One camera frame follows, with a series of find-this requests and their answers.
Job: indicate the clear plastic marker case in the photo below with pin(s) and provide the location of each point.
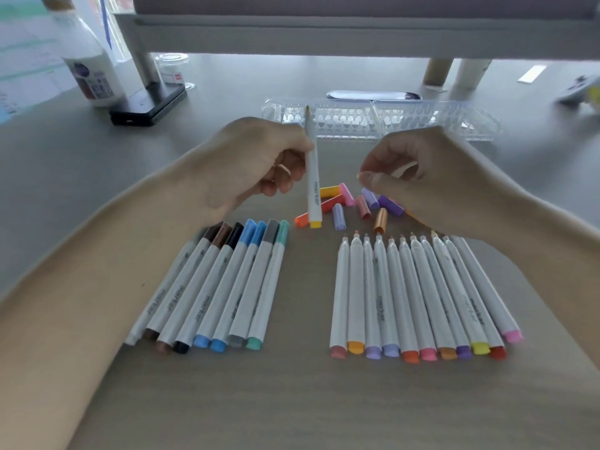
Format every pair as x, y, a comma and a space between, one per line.
422, 119

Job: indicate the orange-tipped white marker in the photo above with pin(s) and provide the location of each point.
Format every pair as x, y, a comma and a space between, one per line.
356, 299

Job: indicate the mint marker cap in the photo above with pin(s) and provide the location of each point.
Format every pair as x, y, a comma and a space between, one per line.
282, 231

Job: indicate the yellow-green-tipped white marker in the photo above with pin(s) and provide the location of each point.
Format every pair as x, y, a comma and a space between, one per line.
459, 299

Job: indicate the red-tipped white marker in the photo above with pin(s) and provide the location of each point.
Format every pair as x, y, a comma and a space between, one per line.
402, 304

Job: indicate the brown-ended white marker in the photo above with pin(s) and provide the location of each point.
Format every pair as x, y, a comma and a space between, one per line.
180, 285

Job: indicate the sky-blue marker cap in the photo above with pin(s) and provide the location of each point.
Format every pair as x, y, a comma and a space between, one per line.
248, 230
258, 233

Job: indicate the grey desk shelf riser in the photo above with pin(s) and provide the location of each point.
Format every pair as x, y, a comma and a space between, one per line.
328, 39

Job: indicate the sky-blue-ended white marker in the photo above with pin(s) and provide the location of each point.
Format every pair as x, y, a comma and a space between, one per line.
236, 299
222, 295

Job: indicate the person's left forearm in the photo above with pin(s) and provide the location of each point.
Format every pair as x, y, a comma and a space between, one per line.
79, 299

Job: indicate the set of red-toned caps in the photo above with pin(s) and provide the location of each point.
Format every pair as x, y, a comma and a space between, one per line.
338, 217

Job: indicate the small clear jar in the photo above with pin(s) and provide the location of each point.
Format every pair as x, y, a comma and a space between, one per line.
172, 70

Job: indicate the black rectangular power bank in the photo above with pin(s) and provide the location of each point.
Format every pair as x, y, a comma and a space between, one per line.
145, 107

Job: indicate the mint-ended white marker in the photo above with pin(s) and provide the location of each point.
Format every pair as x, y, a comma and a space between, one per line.
268, 290

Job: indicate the pink-ended white marker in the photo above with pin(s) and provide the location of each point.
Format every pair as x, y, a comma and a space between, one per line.
416, 304

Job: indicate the person's left hand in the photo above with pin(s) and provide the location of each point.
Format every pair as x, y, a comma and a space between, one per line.
248, 159

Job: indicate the white and yellow controller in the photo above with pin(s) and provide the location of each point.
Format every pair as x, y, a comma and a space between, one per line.
581, 93

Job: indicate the white paper slip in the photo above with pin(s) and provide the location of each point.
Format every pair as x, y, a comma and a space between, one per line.
532, 74

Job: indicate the white milk bottle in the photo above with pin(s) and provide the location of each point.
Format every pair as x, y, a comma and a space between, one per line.
89, 70

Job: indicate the set of red-toned markers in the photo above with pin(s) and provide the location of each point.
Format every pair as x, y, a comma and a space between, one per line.
375, 304

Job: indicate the brown paper cup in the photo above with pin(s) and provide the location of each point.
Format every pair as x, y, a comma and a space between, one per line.
438, 72

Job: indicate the person's right hand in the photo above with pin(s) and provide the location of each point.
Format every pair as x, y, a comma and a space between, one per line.
454, 187

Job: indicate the white paper cup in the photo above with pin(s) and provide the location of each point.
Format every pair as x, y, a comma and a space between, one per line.
472, 74

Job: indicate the tan-ended white marker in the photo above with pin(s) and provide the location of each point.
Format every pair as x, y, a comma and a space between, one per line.
192, 295

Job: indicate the black-ended white marker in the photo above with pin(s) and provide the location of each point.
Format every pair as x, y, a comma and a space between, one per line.
206, 295

